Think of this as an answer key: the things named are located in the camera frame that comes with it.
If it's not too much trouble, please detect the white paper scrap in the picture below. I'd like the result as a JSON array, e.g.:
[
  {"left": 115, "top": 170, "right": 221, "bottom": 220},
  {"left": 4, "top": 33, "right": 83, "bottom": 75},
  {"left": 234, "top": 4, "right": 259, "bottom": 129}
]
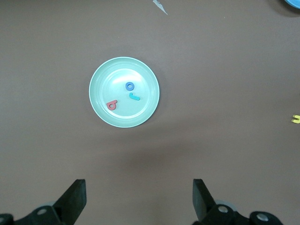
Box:
[{"left": 152, "top": 0, "right": 169, "bottom": 15}]

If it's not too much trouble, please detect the light green plate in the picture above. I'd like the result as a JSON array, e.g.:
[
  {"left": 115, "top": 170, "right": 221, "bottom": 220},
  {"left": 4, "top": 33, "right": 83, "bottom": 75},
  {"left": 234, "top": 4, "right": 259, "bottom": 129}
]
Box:
[{"left": 89, "top": 56, "right": 160, "bottom": 128}]

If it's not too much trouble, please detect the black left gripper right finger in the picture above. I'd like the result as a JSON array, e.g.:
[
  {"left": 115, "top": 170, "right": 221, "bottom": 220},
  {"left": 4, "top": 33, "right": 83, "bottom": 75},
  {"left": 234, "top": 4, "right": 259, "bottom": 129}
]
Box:
[{"left": 189, "top": 179, "right": 250, "bottom": 225}]

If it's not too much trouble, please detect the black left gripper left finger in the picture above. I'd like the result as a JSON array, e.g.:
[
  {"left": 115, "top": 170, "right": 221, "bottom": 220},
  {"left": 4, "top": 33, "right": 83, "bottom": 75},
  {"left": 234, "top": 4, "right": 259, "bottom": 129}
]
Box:
[{"left": 14, "top": 179, "right": 87, "bottom": 225}]

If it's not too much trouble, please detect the blue plate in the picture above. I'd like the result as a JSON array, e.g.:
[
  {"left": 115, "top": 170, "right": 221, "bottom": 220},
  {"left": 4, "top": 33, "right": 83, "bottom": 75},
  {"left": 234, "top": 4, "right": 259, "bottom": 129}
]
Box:
[{"left": 284, "top": 0, "right": 300, "bottom": 9}]

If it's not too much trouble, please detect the brown table cover sheet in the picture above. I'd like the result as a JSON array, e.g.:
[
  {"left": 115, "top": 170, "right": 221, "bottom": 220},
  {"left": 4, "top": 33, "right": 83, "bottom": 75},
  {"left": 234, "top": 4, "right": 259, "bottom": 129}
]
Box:
[{"left": 0, "top": 0, "right": 300, "bottom": 225}]

